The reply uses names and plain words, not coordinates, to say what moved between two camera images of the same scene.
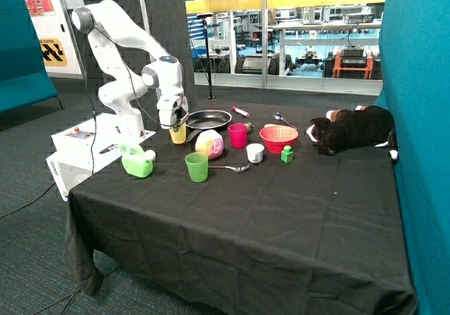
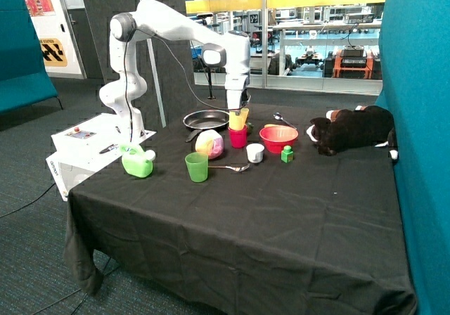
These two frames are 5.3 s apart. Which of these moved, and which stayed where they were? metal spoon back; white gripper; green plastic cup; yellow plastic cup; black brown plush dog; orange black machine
Moved: yellow plastic cup; white gripper
Stayed: black brown plush dog; metal spoon back; green plastic cup; orange black machine
